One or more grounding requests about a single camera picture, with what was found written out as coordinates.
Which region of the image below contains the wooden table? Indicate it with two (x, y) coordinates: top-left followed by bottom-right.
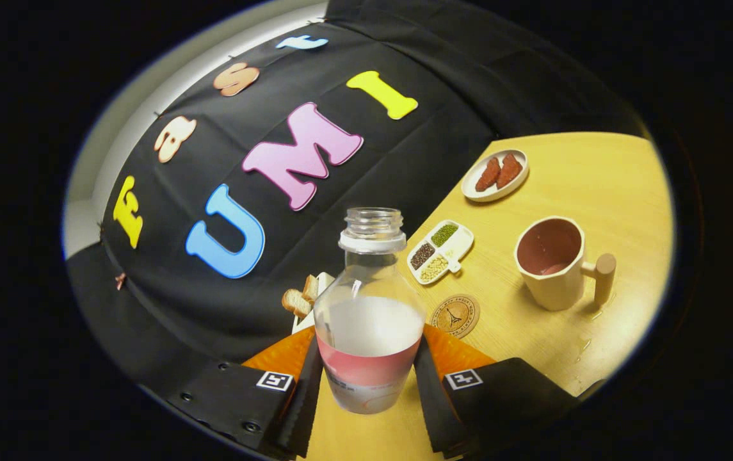
(293, 131), (674, 461)

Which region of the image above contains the white divided bean dish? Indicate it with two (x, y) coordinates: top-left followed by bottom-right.
(407, 220), (474, 286)

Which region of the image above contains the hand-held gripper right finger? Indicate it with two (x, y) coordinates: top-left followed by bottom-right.
(412, 323), (581, 459)

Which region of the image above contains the cream cup wooden handle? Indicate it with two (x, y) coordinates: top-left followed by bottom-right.
(514, 216), (617, 312)

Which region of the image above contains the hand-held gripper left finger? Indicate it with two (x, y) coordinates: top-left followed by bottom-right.
(168, 325), (324, 458)

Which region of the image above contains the cream toaster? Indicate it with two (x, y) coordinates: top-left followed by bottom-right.
(291, 272), (336, 335)

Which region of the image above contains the clear juice bottle pink label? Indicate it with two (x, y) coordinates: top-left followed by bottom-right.
(313, 207), (427, 416)

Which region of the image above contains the red-brown meat piece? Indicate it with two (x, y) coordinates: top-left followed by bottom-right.
(496, 152), (524, 189)
(475, 157), (501, 192)

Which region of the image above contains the black backdrop cloth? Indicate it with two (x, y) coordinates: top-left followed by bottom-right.
(65, 0), (652, 410)

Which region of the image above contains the round brown coaster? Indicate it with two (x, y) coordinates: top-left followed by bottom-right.
(431, 294), (481, 339)

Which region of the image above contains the round white plate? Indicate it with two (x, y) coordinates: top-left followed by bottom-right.
(461, 149), (529, 203)

